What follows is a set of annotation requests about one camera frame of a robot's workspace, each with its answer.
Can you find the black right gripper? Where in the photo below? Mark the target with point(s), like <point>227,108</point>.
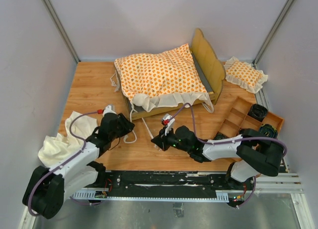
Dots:
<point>160,140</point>

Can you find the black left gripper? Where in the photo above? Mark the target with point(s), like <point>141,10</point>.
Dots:
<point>127,125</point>

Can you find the duck print bed cover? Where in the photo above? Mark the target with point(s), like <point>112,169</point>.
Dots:
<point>167,79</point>

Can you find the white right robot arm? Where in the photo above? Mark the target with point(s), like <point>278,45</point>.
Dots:
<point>258,153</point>

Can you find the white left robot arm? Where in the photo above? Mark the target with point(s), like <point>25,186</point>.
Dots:
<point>50,187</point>

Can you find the wooden compartment organizer box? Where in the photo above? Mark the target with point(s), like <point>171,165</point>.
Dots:
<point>237,118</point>

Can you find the cream cloth pile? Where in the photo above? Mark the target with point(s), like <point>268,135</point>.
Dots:
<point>57,148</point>

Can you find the dark rolled sock upper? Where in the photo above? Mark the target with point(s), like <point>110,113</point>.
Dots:
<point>258,112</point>

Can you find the dark rolled sock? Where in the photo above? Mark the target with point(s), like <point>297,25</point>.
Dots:
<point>258,112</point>
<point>268,130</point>

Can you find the duck print small pillow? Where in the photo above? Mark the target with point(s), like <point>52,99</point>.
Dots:
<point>244,75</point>

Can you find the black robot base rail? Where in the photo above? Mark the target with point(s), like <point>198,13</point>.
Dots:
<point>180,186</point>

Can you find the wooden pet bed frame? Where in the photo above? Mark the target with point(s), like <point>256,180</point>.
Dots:
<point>208,66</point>

